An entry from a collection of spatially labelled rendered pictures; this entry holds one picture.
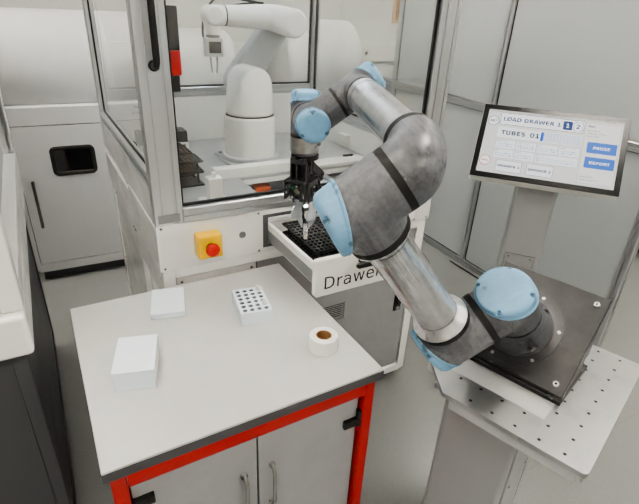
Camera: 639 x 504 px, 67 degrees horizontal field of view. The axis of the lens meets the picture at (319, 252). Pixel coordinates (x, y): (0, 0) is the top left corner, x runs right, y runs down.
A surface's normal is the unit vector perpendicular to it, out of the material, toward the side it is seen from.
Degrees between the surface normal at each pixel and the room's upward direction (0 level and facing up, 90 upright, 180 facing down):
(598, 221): 90
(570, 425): 0
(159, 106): 90
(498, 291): 37
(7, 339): 90
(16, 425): 90
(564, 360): 43
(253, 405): 0
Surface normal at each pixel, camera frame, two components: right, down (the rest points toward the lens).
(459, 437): -0.69, 0.30
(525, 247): -0.37, 0.40
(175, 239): 0.49, 0.41
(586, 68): -0.89, 0.17
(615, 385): 0.04, -0.89
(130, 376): 0.23, 0.45
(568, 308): -0.44, -0.44
